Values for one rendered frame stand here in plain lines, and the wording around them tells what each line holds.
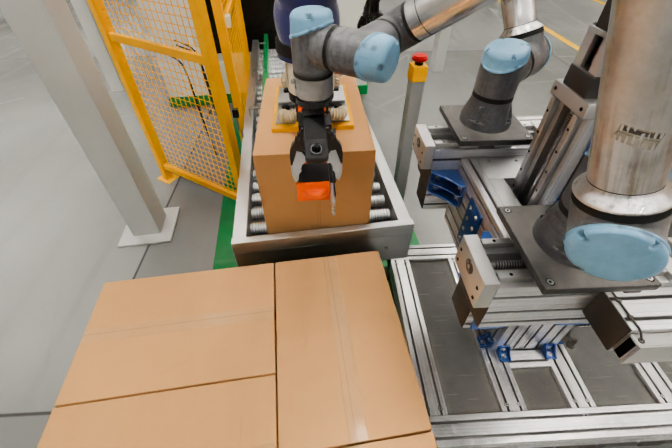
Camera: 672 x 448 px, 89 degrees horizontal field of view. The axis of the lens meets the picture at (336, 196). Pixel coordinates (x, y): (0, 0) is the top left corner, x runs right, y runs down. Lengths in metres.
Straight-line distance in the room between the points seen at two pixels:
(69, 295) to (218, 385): 1.35
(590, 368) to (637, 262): 1.18
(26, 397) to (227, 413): 1.16
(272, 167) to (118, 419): 0.81
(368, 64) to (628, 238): 0.43
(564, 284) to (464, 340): 0.88
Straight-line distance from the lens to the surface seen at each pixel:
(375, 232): 1.36
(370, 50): 0.58
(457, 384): 1.53
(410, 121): 1.76
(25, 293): 2.49
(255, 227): 1.46
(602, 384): 1.76
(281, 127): 1.23
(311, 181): 0.76
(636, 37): 0.50
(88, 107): 1.93
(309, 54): 0.64
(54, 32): 1.82
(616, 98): 0.52
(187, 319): 1.28
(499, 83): 1.09
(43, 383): 2.10
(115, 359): 1.31
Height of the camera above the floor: 1.59
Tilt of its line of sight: 42 degrees down
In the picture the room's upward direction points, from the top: straight up
